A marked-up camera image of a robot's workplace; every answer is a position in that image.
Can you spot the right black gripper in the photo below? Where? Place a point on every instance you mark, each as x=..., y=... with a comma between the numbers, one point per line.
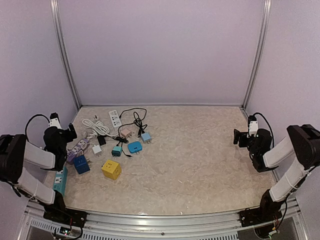
x=237, y=134

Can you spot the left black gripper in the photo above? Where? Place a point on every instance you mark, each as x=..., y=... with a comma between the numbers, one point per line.
x=72, y=132

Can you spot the purple power strip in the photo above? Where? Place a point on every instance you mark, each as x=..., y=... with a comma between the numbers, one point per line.
x=77, y=150

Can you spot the white USB charger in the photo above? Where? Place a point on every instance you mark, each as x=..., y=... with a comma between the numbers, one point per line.
x=97, y=151

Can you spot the dark blue cube socket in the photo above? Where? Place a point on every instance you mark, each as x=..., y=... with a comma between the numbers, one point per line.
x=81, y=164

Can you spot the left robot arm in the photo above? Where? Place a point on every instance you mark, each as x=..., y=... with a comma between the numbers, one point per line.
x=16, y=151

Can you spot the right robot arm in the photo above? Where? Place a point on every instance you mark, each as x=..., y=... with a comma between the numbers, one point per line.
x=301, y=142

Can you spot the white power strip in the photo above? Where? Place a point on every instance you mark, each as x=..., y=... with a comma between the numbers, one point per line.
x=115, y=119

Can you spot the teal USB charger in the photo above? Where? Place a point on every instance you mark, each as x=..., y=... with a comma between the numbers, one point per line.
x=116, y=151

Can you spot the teal power strip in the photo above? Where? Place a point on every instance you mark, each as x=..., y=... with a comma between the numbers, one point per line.
x=60, y=181

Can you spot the pink charger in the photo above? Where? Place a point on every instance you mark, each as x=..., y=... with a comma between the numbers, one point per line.
x=126, y=133

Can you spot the yellow cube socket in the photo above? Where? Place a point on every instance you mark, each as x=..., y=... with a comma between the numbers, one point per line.
x=111, y=169

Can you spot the blue rounded charger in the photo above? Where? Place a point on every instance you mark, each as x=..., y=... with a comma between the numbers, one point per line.
x=135, y=147

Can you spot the light blue charger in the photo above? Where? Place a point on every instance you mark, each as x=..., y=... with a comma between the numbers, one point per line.
x=146, y=137

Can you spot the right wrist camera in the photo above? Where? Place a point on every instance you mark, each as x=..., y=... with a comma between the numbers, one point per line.
x=252, y=126

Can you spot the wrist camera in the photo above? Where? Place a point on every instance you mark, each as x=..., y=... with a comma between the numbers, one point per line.
x=54, y=120
x=252, y=126

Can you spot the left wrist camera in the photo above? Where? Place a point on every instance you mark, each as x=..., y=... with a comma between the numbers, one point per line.
x=54, y=120

